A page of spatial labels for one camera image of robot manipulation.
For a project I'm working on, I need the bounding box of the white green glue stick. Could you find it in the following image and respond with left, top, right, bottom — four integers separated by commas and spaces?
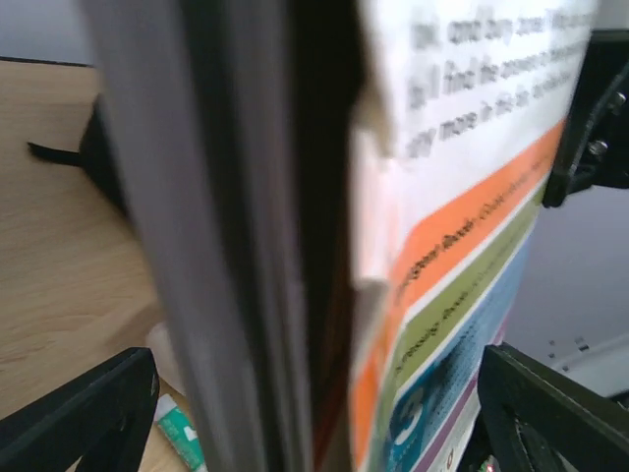
153, 394, 207, 472

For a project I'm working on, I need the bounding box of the beige fabric pencil case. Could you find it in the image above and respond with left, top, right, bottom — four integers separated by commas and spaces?
145, 322, 186, 395

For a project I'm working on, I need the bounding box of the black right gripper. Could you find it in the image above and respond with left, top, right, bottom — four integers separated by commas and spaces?
543, 29, 628, 207

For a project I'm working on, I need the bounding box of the children's reader book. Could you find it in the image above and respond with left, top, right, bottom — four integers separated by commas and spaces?
81, 1, 599, 471

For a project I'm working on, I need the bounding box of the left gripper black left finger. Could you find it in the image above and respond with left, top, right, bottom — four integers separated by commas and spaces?
1, 347, 159, 471

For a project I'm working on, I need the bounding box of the black student bag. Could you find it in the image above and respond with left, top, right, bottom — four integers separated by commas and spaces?
27, 94, 129, 219

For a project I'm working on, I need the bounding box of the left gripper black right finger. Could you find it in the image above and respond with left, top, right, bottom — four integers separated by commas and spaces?
478, 343, 628, 471

